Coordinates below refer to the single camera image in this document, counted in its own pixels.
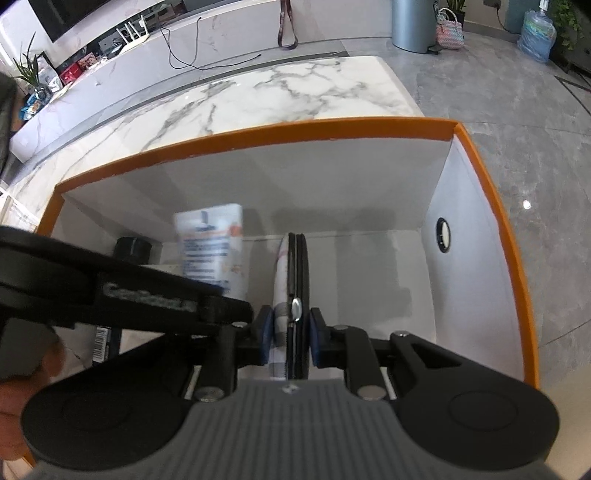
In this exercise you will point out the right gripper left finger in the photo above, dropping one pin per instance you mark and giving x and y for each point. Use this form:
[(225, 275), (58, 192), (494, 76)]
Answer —
[(258, 338)]

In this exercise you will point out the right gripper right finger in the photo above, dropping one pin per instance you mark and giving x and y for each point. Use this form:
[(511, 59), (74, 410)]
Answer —
[(351, 350)]

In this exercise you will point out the black round disc object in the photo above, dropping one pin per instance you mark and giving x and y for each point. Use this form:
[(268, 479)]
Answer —
[(298, 302)]

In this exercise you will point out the person's hand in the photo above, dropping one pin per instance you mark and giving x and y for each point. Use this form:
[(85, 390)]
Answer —
[(15, 394)]

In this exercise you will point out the black cylinder can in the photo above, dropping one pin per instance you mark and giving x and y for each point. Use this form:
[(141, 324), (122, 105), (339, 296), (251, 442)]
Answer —
[(132, 250)]

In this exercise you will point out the white blue product box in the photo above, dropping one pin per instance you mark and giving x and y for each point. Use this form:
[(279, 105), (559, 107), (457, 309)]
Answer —
[(210, 241)]

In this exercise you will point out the orange white storage box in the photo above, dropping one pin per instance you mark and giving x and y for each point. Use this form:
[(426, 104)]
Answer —
[(405, 227)]

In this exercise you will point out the green potted plant left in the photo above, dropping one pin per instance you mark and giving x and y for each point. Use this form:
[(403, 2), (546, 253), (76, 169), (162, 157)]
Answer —
[(29, 72)]

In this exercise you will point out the white wifi router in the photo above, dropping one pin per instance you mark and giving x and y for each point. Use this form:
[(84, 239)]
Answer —
[(133, 32)]

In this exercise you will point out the pastel woven basket bag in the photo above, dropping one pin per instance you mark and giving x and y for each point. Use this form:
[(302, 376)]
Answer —
[(449, 30)]

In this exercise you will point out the grey metal trash bin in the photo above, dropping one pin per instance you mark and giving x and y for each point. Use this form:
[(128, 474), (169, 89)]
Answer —
[(414, 25)]

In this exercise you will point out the blue water jug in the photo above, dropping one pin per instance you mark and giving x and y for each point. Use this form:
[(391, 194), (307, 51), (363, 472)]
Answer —
[(538, 35)]

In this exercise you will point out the wall mounted television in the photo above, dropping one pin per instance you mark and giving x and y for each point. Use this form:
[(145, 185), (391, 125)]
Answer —
[(58, 16)]

